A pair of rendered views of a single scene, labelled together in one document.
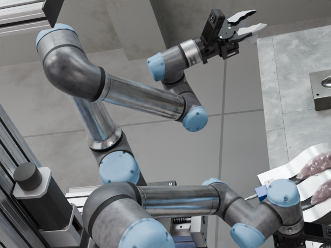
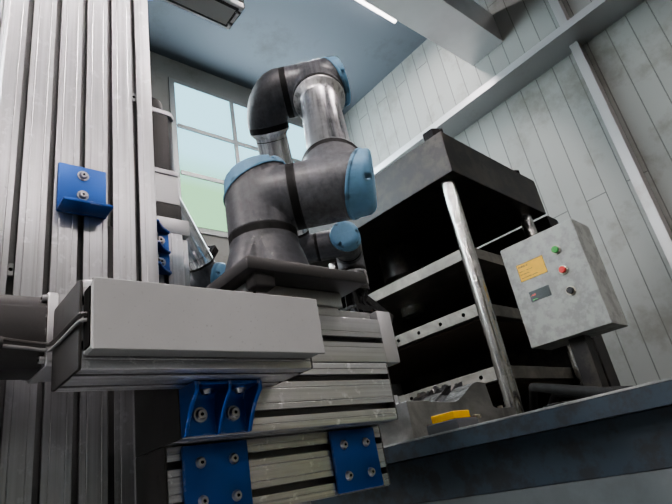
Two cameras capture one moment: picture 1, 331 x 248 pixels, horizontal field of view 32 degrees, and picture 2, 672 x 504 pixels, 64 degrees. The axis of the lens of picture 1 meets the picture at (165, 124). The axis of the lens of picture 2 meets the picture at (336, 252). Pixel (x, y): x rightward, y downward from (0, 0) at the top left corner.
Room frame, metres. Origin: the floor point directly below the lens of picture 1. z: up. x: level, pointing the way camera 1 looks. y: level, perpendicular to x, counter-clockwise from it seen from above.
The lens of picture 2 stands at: (0.31, 1.05, 0.74)
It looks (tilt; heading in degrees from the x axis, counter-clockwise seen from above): 23 degrees up; 295
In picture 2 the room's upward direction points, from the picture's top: 11 degrees counter-clockwise
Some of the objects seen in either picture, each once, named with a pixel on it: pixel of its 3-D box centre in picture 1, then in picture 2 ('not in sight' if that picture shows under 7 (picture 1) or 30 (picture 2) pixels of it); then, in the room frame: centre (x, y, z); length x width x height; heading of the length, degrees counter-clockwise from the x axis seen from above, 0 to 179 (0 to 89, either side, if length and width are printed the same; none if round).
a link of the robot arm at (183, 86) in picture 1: (178, 90); not in sight; (1.35, -0.07, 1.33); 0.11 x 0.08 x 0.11; 4
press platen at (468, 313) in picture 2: not in sight; (428, 351); (1.09, -1.52, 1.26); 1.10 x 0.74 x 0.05; 162
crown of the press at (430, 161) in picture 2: not in sight; (401, 261); (1.11, -1.48, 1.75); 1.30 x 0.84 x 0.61; 162
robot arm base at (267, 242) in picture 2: not in sight; (266, 263); (0.75, 0.36, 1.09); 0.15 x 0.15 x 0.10
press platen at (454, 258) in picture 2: not in sight; (418, 304); (1.09, -1.53, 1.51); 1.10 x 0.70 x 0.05; 162
